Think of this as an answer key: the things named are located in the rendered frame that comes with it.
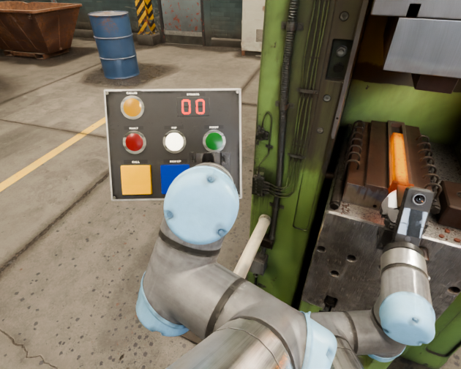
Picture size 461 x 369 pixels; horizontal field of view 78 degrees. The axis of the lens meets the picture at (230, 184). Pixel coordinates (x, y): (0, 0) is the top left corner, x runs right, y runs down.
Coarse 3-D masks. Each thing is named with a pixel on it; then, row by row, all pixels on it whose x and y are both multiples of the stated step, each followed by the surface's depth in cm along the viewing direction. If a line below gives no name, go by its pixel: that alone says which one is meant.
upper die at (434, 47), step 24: (408, 24) 53; (432, 24) 51; (456, 24) 50; (384, 48) 68; (408, 48) 55; (432, 48) 53; (456, 48) 52; (408, 72) 57; (432, 72) 55; (456, 72) 54
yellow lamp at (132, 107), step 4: (128, 100) 70; (132, 100) 70; (136, 100) 70; (124, 104) 70; (128, 104) 70; (132, 104) 70; (136, 104) 70; (124, 108) 70; (128, 108) 70; (132, 108) 70; (136, 108) 70; (140, 108) 70; (128, 112) 70; (132, 112) 70; (136, 112) 70
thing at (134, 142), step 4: (128, 136) 71; (132, 136) 71; (136, 136) 71; (140, 136) 71; (128, 140) 71; (132, 140) 71; (136, 140) 71; (140, 140) 71; (128, 144) 71; (132, 144) 71; (136, 144) 71; (140, 144) 71; (128, 148) 71; (132, 148) 71; (136, 148) 71; (140, 148) 71
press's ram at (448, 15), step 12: (384, 0) 52; (396, 0) 51; (408, 0) 51; (420, 0) 50; (432, 0) 50; (444, 0) 49; (456, 0) 48; (372, 12) 54; (384, 12) 53; (396, 12) 52; (420, 12) 51; (432, 12) 50; (444, 12) 50; (456, 12) 49
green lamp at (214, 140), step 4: (208, 136) 71; (212, 136) 71; (216, 136) 71; (220, 136) 71; (208, 140) 71; (212, 140) 71; (216, 140) 71; (220, 140) 71; (208, 144) 72; (212, 144) 72; (216, 144) 72; (220, 144) 72; (212, 148) 72; (216, 148) 72
